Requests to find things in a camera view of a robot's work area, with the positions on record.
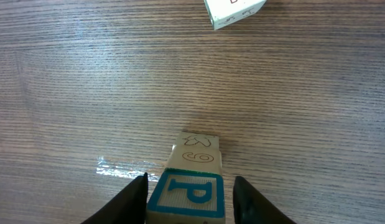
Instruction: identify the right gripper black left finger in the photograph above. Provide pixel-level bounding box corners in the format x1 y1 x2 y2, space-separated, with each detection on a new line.
81 173 148 224

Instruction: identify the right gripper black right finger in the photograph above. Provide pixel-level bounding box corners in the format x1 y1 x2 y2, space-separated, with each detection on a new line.
233 176 296 224

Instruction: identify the blue sided block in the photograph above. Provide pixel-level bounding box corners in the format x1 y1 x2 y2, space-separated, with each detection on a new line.
146 168 226 224

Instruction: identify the green sided white block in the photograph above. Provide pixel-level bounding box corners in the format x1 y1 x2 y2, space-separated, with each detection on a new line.
166 144 222 175

